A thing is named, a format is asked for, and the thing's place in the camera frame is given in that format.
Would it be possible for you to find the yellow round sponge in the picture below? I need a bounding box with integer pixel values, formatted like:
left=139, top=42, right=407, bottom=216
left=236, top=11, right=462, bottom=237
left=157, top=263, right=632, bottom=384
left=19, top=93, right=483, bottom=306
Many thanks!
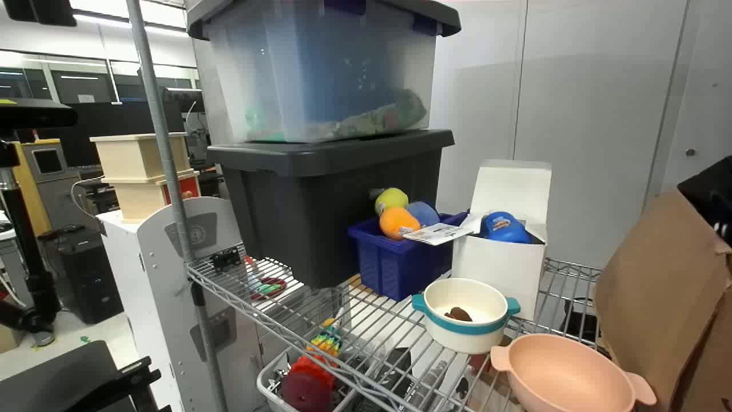
left=373, top=185, right=411, bottom=218

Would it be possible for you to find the orange round sponge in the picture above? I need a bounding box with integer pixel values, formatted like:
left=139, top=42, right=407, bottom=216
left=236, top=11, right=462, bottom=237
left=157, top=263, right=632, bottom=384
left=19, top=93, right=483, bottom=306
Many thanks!
left=377, top=203, right=423, bottom=240

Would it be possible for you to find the white bowl teal band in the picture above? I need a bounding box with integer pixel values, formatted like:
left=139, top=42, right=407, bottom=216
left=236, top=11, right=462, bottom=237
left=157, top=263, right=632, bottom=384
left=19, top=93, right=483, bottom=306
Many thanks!
left=410, top=274, right=523, bottom=354

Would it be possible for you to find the dark grey storage tote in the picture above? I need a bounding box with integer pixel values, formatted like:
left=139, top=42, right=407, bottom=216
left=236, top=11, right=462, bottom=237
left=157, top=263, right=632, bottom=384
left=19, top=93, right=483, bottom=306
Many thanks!
left=206, top=128, right=457, bottom=290

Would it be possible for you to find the blue plastic bin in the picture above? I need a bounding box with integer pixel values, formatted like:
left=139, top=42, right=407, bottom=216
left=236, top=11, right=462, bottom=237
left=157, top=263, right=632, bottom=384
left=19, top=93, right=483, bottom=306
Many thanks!
left=347, top=211, right=469, bottom=303

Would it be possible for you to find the red green small toy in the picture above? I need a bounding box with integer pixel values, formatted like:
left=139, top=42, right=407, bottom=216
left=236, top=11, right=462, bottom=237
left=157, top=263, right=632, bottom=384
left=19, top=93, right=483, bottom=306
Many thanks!
left=244, top=272, right=290, bottom=303

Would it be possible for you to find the blue round object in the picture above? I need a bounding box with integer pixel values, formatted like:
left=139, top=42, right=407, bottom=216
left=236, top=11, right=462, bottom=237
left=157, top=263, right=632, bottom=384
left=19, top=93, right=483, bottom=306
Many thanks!
left=478, top=211, right=536, bottom=245

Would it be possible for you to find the rainbow striped toy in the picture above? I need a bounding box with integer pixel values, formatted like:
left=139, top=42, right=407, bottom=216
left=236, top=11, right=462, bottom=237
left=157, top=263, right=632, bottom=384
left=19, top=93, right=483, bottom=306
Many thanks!
left=304, top=317, right=346, bottom=359

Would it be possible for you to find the white cardboard box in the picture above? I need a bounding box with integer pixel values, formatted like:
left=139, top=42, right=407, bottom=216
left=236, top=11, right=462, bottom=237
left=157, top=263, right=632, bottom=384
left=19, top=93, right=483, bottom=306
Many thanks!
left=451, top=158, right=554, bottom=322

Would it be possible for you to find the black binder clip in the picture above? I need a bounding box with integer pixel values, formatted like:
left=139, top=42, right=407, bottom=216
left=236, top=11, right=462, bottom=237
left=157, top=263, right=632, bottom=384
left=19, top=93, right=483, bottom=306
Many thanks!
left=208, top=245, right=247, bottom=274

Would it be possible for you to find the clear plastic storage tote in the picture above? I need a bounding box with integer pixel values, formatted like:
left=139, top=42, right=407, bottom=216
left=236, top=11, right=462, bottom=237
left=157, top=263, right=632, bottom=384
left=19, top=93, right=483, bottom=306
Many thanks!
left=186, top=0, right=465, bottom=146

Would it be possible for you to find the red round object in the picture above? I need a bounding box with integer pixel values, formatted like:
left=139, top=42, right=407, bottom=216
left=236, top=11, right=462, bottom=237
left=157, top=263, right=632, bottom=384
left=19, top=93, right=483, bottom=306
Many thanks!
left=279, top=354, right=338, bottom=412

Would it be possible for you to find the beige wooden box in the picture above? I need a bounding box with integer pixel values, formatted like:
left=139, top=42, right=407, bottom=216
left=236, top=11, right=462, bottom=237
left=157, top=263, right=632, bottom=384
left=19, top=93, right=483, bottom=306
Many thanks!
left=105, top=170, right=202, bottom=225
left=88, top=131, right=191, bottom=185

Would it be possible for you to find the white grey cabinet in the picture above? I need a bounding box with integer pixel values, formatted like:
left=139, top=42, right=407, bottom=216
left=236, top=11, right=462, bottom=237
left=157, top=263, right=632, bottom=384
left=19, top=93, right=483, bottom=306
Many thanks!
left=95, top=195, right=264, bottom=412

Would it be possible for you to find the black tower case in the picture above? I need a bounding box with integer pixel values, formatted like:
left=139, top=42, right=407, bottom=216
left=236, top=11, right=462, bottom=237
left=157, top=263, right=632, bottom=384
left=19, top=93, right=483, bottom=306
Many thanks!
left=40, top=226, right=123, bottom=326

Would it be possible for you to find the brown paper bag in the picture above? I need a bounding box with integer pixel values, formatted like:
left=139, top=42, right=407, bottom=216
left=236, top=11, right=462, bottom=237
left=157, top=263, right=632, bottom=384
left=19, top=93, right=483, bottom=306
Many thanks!
left=593, top=187, right=732, bottom=412

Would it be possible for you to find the grey yellow machine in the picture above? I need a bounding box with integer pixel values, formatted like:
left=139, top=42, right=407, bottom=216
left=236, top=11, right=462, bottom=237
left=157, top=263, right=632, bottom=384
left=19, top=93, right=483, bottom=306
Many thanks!
left=9, top=135, right=99, bottom=239

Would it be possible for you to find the black robot cart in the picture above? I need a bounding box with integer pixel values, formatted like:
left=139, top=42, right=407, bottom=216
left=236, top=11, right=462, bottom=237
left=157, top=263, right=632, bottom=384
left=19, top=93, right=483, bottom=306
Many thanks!
left=0, top=338, right=173, bottom=412

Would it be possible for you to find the white wire basket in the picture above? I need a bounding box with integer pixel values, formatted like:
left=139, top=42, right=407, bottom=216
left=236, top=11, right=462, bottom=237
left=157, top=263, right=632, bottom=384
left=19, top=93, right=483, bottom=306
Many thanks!
left=254, top=349, right=367, bottom=412

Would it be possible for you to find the pink bowl with handles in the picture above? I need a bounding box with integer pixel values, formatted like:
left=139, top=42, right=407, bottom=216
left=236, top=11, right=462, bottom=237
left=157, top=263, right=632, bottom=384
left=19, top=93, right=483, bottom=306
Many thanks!
left=490, top=333, right=658, bottom=412

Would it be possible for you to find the black camera stand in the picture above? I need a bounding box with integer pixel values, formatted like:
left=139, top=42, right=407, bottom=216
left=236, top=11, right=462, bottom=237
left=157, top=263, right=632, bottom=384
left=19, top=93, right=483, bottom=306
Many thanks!
left=0, top=128, right=64, bottom=338

